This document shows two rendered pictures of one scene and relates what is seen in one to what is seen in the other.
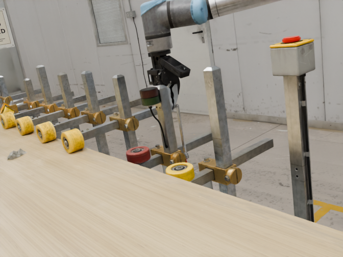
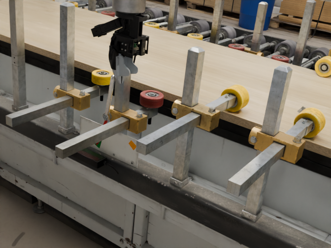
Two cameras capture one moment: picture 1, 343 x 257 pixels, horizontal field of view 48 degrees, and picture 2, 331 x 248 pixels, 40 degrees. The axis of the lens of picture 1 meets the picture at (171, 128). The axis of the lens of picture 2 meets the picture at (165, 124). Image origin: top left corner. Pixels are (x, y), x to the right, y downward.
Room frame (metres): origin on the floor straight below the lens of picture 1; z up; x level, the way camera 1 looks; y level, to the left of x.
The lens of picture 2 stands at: (2.59, -0.30, 1.46)
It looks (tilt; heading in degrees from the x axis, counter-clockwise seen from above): 25 degrees down; 160
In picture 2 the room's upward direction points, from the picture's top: 6 degrees clockwise
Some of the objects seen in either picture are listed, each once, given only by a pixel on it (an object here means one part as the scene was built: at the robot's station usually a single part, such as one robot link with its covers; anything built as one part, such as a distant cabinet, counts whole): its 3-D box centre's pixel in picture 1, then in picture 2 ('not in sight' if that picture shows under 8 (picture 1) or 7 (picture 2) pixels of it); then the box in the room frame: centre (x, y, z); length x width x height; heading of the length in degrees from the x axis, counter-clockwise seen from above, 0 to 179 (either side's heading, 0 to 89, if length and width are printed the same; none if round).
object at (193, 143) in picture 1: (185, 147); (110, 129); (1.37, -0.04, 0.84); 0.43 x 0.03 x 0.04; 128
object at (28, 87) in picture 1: (37, 118); not in sight; (2.27, 0.78, 0.87); 0.03 x 0.03 x 0.48; 38
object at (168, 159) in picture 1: (167, 157); (126, 118); (1.29, 0.03, 0.85); 0.13 x 0.06 x 0.05; 38
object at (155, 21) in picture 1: (155, 19); not in sight; (1.38, -0.01, 1.32); 0.10 x 0.09 x 0.12; 77
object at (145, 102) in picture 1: (150, 100); not in sight; (1.25, 0.05, 1.07); 0.06 x 0.06 x 0.02
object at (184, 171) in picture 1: (181, 184); (102, 86); (1.03, 0.00, 0.85); 0.08 x 0.08 x 0.11
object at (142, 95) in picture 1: (149, 92); not in sight; (1.25, 0.05, 1.09); 0.06 x 0.06 x 0.02
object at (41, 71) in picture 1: (50, 109); not in sight; (2.07, 0.62, 0.94); 0.03 x 0.03 x 0.48; 38
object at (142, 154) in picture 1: (140, 164); (150, 108); (1.24, 0.13, 0.85); 0.08 x 0.08 x 0.11
